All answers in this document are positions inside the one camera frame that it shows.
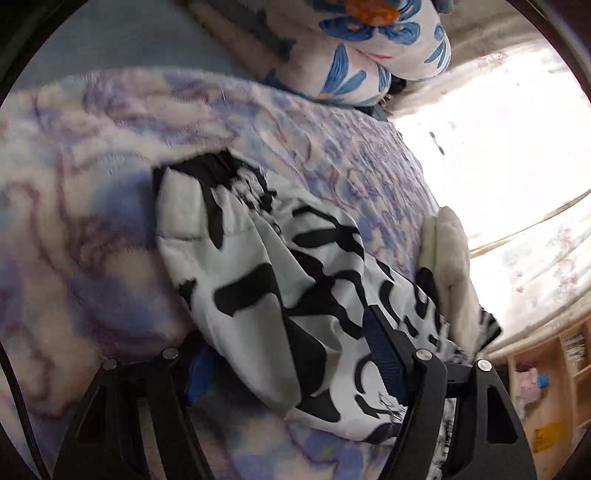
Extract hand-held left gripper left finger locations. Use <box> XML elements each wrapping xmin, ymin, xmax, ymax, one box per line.
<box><xmin>53</xmin><ymin>346</ymin><xmax>218</xmax><ymax>480</ymax></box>

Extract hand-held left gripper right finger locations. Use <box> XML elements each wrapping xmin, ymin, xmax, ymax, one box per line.
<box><xmin>362</xmin><ymin>305</ymin><xmax>539</xmax><ymax>480</ymax></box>

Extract black and white printed garment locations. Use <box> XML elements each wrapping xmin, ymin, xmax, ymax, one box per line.
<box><xmin>152</xmin><ymin>150</ymin><xmax>504</xmax><ymax>480</ymax></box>

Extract cream fluffy folded cloth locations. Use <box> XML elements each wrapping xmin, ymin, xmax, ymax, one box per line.
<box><xmin>418</xmin><ymin>205</ymin><xmax>481</xmax><ymax>356</ymax></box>

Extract pink storage drawers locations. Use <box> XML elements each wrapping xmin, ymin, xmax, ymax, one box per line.
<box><xmin>514</xmin><ymin>367</ymin><xmax>540</xmax><ymax>418</ymax></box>

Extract pale floral curtain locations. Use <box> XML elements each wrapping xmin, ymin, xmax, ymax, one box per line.
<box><xmin>388</xmin><ymin>39</ymin><xmax>591</xmax><ymax>352</ymax></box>

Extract wooden bookshelf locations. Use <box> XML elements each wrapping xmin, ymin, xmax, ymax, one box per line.
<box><xmin>489</xmin><ymin>314</ymin><xmax>591</xmax><ymax>476</ymax></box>

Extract yellow packet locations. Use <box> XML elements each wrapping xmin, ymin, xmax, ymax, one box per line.
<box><xmin>533</xmin><ymin>421</ymin><xmax>563</xmax><ymax>454</ymax></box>

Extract row of books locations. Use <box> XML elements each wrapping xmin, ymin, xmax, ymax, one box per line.
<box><xmin>564</xmin><ymin>333</ymin><xmax>588</xmax><ymax>361</ymax></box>

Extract purple floral bed blanket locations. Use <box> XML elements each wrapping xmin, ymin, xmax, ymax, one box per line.
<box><xmin>0</xmin><ymin>69</ymin><xmax>462</xmax><ymax>480</ymax></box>

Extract blue flower print pillow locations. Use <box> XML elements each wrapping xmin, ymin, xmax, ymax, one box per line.
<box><xmin>305</xmin><ymin>0</ymin><xmax>452</xmax><ymax>81</ymax></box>
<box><xmin>265</xmin><ymin>32</ymin><xmax>393</xmax><ymax>108</ymax></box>

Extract black cable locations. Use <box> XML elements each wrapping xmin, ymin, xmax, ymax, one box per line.
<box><xmin>0</xmin><ymin>342</ymin><xmax>51</xmax><ymax>480</ymax></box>

